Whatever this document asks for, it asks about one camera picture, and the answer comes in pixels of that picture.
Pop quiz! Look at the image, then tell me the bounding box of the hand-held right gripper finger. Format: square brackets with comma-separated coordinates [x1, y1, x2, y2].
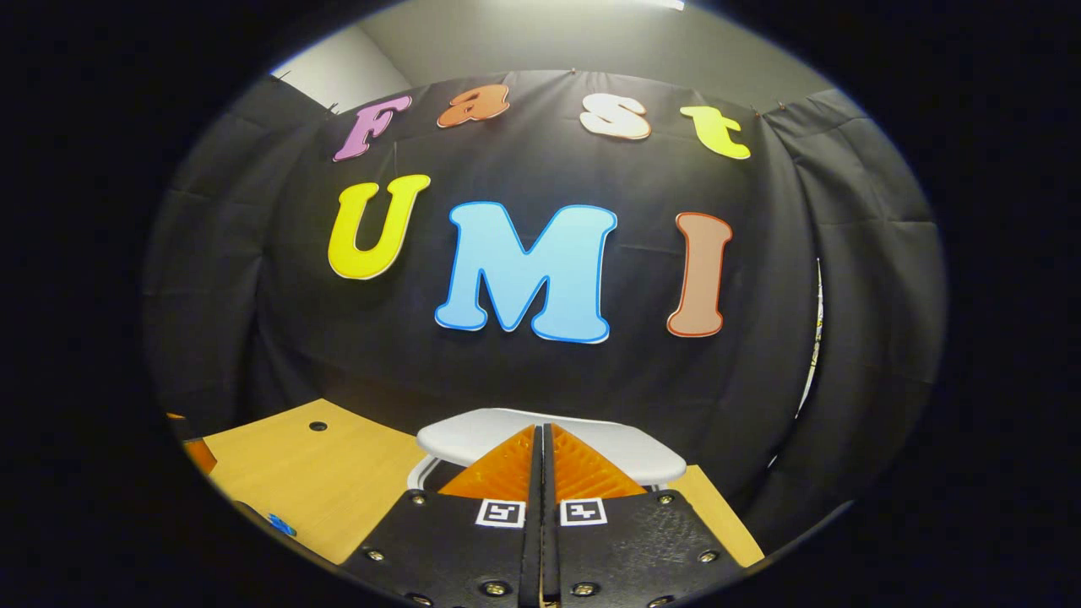
[338, 422, 544, 608]
[543, 422, 744, 608]

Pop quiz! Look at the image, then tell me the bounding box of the white desktop garbage bin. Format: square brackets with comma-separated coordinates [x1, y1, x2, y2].
[408, 408, 687, 495]

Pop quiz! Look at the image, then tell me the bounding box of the light wooden desktop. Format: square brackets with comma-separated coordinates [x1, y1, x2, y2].
[203, 399, 765, 568]

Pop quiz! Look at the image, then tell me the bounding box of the black backdrop cloth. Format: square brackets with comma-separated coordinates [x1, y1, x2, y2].
[144, 69, 947, 550]

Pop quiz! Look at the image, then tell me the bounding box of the white printed panel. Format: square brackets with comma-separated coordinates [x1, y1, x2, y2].
[796, 258, 825, 421]

